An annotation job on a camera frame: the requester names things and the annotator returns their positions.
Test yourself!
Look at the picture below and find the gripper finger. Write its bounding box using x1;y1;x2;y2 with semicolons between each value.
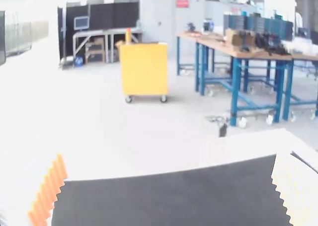
4;153;69;226
270;151;318;226

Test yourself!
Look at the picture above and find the black mat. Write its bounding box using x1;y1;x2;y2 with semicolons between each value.
50;153;292;226

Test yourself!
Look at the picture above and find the blue workbench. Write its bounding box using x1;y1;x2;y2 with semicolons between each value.
195;36;296;128
175;30;233;77

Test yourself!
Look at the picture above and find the yellow wheeled cart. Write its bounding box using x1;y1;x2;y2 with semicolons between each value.
119;28;169;104

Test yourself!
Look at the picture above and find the grey metal table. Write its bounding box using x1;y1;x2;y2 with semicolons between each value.
72;28;144;66

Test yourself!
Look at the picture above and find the computer monitor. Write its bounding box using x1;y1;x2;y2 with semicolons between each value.
74;15;90;31

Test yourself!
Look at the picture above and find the black partition panel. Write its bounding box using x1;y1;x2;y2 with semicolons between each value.
57;1;140;64

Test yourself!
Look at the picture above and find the grey metal cabinet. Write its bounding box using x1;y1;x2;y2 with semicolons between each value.
138;0;206;64

